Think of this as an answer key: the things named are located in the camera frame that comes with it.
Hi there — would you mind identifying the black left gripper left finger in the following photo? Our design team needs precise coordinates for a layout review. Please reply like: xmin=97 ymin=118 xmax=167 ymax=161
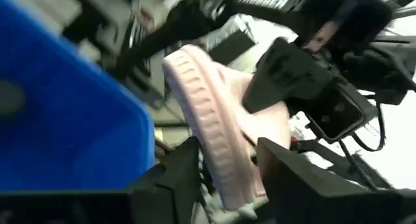
xmin=0 ymin=136 xmax=201 ymax=224

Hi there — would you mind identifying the blue plastic ribbed bin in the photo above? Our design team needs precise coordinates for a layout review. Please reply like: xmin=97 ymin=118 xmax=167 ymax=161
xmin=0 ymin=0 xmax=157 ymax=193

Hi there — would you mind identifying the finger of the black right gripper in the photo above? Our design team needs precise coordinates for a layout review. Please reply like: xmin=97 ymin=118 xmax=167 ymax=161
xmin=242 ymin=37 xmax=334 ymax=115

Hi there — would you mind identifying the pink slide sandal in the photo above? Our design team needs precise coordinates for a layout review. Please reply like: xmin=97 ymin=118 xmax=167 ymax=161
xmin=161 ymin=44 xmax=293 ymax=216

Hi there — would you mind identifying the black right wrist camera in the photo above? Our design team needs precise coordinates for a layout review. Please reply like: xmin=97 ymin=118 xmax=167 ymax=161
xmin=304 ymin=82 xmax=378 ymax=144

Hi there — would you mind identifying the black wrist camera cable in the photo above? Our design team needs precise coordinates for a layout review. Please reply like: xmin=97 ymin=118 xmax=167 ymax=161
xmin=350 ymin=100 xmax=387 ymax=153

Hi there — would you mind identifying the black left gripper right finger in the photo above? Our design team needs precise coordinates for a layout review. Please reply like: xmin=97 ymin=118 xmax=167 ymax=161
xmin=256 ymin=136 xmax=416 ymax=224

